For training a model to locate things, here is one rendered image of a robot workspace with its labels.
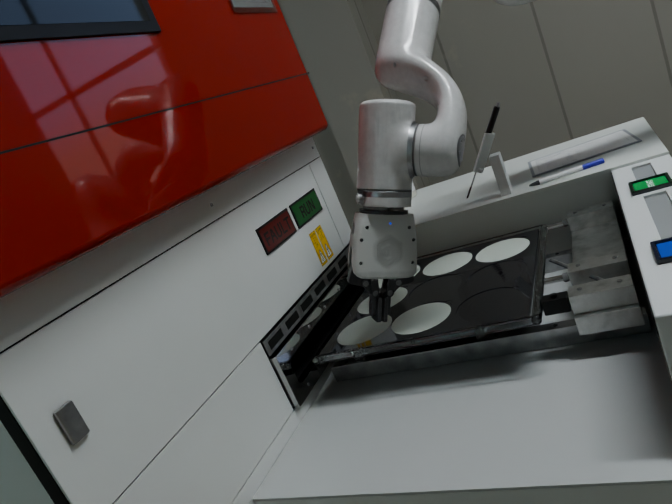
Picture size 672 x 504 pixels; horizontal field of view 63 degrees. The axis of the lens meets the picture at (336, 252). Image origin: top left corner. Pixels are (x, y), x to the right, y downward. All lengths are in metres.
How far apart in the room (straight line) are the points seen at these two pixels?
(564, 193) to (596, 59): 1.50
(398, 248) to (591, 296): 0.27
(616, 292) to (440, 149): 0.30
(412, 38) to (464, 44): 1.72
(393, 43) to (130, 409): 0.63
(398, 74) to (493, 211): 0.39
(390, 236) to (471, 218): 0.36
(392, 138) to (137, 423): 0.50
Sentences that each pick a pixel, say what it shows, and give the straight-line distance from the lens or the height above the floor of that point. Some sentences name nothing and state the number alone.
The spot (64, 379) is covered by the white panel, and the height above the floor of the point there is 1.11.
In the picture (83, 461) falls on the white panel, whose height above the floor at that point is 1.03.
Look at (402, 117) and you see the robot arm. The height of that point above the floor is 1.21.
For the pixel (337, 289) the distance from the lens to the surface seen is 1.09.
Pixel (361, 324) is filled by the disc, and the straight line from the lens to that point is 0.97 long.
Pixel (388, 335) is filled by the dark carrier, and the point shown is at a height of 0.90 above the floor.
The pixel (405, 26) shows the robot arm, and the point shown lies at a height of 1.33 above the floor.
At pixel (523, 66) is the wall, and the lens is 2.60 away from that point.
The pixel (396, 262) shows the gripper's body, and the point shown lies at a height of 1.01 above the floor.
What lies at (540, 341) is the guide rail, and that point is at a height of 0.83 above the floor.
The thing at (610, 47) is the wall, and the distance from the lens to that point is 2.59.
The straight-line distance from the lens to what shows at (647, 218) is 0.85.
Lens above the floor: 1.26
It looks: 14 degrees down
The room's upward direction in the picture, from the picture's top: 23 degrees counter-clockwise
